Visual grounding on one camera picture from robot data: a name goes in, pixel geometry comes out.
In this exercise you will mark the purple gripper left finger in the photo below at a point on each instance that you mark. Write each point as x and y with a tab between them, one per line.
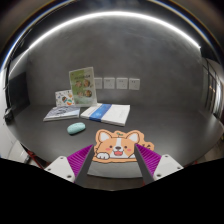
73	168

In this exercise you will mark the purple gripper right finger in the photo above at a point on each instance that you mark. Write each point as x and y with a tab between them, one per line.
154	166

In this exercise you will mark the mint green computer mouse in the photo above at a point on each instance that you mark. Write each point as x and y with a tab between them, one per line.
76	128

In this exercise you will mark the grey flat book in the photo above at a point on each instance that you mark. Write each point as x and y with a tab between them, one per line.
61	113

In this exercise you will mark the white book with blue band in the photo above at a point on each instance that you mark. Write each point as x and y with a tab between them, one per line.
108	113

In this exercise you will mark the small colourful upright card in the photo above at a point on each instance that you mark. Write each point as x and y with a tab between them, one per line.
64	98

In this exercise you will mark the green upright picture book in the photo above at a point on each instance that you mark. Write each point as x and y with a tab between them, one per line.
83	87

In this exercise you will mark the black monitor at left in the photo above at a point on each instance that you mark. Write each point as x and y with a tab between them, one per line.
18	91

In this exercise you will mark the white wall socket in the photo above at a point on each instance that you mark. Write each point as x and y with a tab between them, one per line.
134	84
109	83
122	83
98	83

